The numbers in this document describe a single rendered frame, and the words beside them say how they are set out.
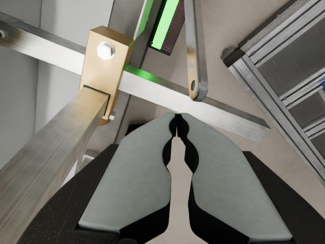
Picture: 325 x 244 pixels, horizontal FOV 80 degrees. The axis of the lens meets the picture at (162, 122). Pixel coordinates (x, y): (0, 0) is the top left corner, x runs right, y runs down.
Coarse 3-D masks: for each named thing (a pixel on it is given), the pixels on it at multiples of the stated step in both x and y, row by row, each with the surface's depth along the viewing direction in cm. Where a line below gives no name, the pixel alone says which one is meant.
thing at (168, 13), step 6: (168, 0) 33; (174, 0) 33; (168, 6) 33; (174, 6) 33; (168, 12) 34; (162, 18) 34; (168, 18) 34; (162, 24) 35; (168, 24) 35; (162, 30) 35; (156, 36) 36; (162, 36) 36; (156, 42) 36; (162, 42) 36
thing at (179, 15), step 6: (180, 0) 33; (180, 6) 33; (180, 12) 34; (174, 18) 34; (180, 18) 34; (174, 24) 35; (180, 24) 35; (168, 30) 35; (174, 30) 35; (168, 36) 36; (174, 36) 36; (168, 42) 36; (174, 42) 36; (162, 48) 37; (168, 48) 37
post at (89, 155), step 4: (88, 152) 51; (92, 152) 51; (96, 152) 52; (84, 156) 50; (88, 156) 50; (92, 156) 50; (84, 160) 49; (88, 160) 49; (84, 164) 48; (80, 168) 47; (76, 172) 45
